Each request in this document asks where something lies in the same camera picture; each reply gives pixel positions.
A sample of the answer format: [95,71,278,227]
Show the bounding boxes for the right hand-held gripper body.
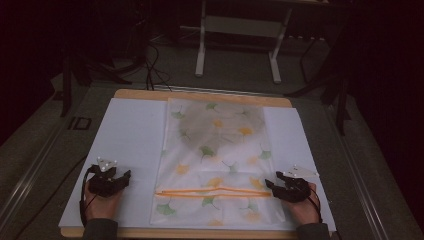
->
[279,164,320,203]

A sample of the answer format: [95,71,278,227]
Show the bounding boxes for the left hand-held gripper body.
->
[87,157,125,198]

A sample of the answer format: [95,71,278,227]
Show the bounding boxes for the floral mesh laundry bag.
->
[149,97,287,228]

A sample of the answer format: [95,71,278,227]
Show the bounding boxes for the person's left hand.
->
[83,181,125,221]

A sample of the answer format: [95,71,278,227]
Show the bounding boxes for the person's right hand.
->
[287,182,321,226]

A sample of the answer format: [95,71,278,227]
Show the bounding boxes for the white table mat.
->
[58,97,338,232]

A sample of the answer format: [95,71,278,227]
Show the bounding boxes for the black metal stand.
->
[59,19,149,118]
[284,13,354,137]

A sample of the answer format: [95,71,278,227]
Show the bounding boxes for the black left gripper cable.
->
[78,165,98,228]

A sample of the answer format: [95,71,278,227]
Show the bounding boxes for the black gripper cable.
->
[307,185,325,224]
[78,165,98,228]

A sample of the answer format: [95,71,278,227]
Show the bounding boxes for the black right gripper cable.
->
[307,185,325,224]

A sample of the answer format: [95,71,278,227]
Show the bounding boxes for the black floor cable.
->
[12,155,88,240]

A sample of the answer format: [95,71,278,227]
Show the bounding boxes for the metal floor rail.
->
[324,105,391,240]
[0,114,73,231]

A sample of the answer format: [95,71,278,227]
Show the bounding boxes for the black floor cables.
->
[143,42,174,93]

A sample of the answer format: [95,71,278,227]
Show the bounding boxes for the white metal table frame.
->
[194,0,295,85]

